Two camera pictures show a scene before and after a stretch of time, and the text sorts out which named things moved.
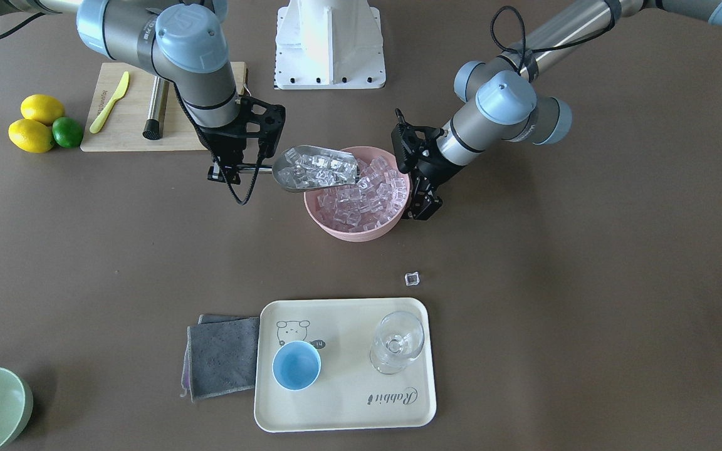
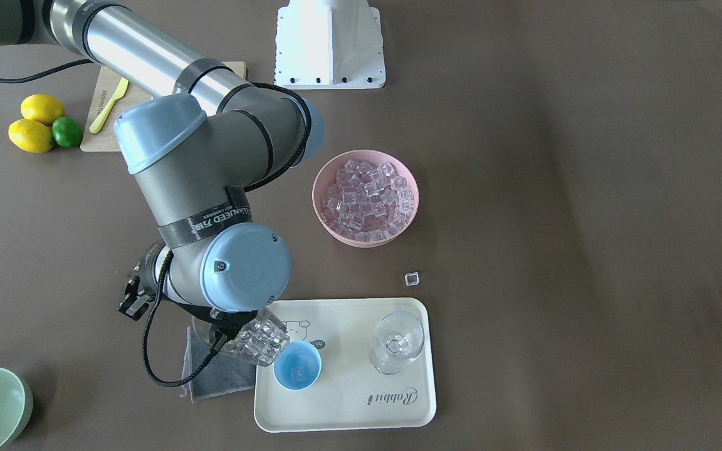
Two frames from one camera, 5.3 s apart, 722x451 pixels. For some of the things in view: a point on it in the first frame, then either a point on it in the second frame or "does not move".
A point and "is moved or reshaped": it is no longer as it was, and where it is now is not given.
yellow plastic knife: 99,121 does not move
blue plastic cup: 296,365 does not move
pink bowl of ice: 365,209 is moved or reshaped
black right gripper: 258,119 -> 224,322
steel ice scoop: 299,169 -> 260,341
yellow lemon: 43,108 does not move
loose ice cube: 412,278 does not move
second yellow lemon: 31,135 does not move
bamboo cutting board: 120,105 does not move
